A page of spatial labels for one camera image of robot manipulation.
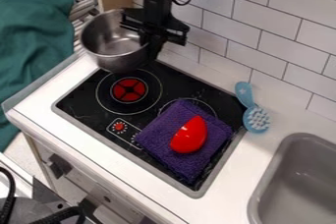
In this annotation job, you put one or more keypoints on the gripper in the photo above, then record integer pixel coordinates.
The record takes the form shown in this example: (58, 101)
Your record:
(158, 18)

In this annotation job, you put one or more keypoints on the silver pot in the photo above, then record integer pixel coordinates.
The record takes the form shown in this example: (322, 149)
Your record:
(109, 43)

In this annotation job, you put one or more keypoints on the toy stove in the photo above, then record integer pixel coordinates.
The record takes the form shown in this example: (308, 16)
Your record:
(94, 103)

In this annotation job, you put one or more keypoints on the purple cloth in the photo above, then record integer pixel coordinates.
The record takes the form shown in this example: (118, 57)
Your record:
(162, 136)

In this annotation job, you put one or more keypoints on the red toy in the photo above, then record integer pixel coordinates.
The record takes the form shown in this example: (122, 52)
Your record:
(189, 135)

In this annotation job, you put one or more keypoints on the green cloth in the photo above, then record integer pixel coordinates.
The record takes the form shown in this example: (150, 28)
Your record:
(30, 31)

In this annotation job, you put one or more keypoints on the blue brush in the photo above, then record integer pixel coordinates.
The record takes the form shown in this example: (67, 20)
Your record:
(256, 118)

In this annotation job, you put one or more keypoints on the toy sink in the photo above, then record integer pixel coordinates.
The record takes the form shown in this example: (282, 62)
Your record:
(302, 182)

